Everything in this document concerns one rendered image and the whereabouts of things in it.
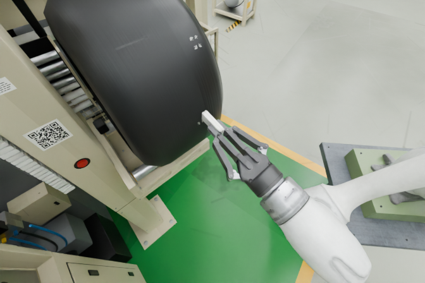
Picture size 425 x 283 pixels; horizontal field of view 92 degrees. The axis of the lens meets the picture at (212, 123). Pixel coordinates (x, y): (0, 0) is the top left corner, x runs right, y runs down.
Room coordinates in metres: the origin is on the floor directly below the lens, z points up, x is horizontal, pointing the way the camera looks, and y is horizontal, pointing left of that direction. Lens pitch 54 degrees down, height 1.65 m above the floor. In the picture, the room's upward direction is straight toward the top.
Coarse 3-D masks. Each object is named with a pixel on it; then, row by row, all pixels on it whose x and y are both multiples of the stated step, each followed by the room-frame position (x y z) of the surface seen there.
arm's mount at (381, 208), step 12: (348, 156) 0.50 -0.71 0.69; (360, 156) 0.47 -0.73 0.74; (372, 156) 0.47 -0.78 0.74; (396, 156) 0.47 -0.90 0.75; (348, 168) 0.45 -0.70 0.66; (360, 168) 0.41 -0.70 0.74; (372, 204) 0.25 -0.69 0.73; (384, 204) 0.25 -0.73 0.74; (408, 204) 0.25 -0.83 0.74; (420, 204) 0.25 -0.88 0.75; (372, 216) 0.21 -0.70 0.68; (384, 216) 0.21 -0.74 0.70; (396, 216) 0.21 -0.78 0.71; (408, 216) 0.20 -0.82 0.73; (420, 216) 0.20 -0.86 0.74
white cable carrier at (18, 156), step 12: (0, 144) 0.24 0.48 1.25; (12, 144) 0.25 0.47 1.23; (0, 156) 0.22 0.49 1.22; (12, 156) 0.23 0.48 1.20; (24, 156) 0.24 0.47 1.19; (24, 168) 0.23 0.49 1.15; (36, 168) 0.24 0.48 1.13; (48, 168) 0.25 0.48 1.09; (48, 180) 0.23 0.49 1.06; (60, 180) 0.24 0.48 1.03
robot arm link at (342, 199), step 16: (416, 160) 0.18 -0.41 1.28; (368, 176) 0.19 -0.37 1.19; (384, 176) 0.18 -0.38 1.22; (400, 176) 0.17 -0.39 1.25; (416, 176) 0.16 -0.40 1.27; (320, 192) 0.17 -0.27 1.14; (336, 192) 0.17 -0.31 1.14; (352, 192) 0.16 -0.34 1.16; (368, 192) 0.16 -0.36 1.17; (384, 192) 0.15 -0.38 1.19; (336, 208) 0.13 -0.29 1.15; (352, 208) 0.13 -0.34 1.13
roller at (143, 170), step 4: (144, 164) 0.35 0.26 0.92; (140, 168) 0.33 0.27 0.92; (144, 168) 0.33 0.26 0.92; (148, 168) 0.33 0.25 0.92; (152, 168) 0.34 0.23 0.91; (156, 168) 0.34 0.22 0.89; (132, 172) 0.31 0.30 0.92; (136, 172) 0.31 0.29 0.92; (140, 172) 0.31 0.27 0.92; (144, 172) 0.32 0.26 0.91; (148, 172) 0.32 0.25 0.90; (136, 176) 0.30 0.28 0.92; (140, 176) 0.30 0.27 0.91; (144, 176) 0.31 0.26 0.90; (136, 180) 0.30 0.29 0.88
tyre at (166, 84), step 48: (48, 0) 0.51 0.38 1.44; (96, 0) 0.46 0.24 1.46; (144, 0) 0.48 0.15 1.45; (96, 48) 0.35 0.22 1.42; (144, 48) 0.38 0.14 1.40; (192, 48) 0.42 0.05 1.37; (96, 96) 0.57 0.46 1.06; (144, 96) 0.30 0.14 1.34; (192, 96) 0.35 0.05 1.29; (144, 144) 0.26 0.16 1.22; (192, 144) 0.32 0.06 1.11
